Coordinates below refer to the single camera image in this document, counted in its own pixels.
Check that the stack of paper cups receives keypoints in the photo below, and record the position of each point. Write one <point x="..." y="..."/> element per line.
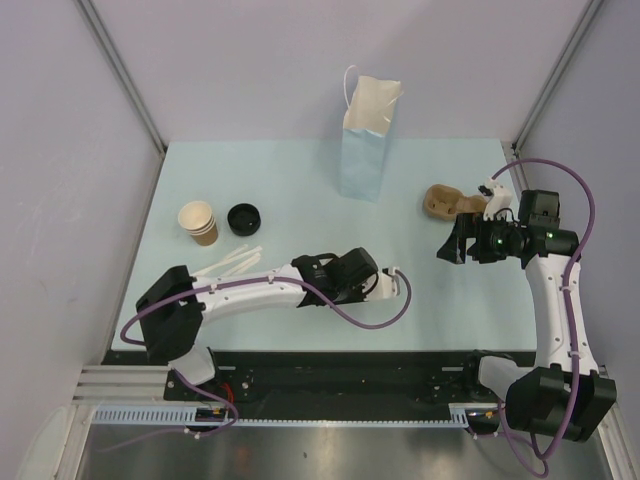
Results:
<point x="198" y="220"/>

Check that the brown pulp cup carrier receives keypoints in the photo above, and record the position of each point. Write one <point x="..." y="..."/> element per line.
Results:
<point x="445" y="203"/>

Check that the white slotted cable duct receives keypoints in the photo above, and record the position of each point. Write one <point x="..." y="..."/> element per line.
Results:
<point x="202" y="416"/>

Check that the aluminium frame post right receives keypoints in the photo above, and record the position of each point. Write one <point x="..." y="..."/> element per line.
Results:
<point x="586" y="20"/>

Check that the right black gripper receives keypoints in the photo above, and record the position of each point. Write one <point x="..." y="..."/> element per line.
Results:
<point x="467" y="225"/>

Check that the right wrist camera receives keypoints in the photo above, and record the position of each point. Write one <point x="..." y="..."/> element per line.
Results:
<point x="498" y="198"/>

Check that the aluminium frame post left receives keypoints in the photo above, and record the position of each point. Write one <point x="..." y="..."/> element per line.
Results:
<point x="108" y="48"/>

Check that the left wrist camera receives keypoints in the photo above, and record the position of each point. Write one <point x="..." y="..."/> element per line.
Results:
<point x="383" y="285"/>

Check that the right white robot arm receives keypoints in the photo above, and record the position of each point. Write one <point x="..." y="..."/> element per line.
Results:
<point x="563" y="392"/>

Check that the aluminium frame post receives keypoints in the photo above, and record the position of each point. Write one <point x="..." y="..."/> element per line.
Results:
<point x="108" y="48"/>
<point x="586" y="20"/>

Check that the light blue paper bag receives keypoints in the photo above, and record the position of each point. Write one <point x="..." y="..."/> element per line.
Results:
<point x="370" y="108"/>

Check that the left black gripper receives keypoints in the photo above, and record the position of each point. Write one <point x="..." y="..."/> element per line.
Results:
<point x="358" y="297"/>

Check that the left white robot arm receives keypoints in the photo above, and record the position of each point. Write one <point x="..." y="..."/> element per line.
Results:
<point x="178" y="304"/>

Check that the stack of black lids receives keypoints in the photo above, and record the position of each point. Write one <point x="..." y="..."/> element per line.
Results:
<point x="244" y="219"/>

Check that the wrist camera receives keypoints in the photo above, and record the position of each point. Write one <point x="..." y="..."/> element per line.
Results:
<point x="498" y="198"/>
<point x="383" y="285"/>

